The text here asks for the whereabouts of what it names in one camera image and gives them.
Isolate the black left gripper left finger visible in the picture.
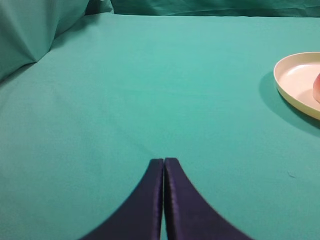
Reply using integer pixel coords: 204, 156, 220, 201
82, 158, 164, 240

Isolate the yellow pink bread bun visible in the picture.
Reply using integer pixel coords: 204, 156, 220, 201
312, 74, 320, 103

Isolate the yellow plastic plate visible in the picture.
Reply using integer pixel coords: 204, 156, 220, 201
273, 51, 320, 120

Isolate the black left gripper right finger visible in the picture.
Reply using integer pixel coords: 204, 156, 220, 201
164, 158, 251, 240

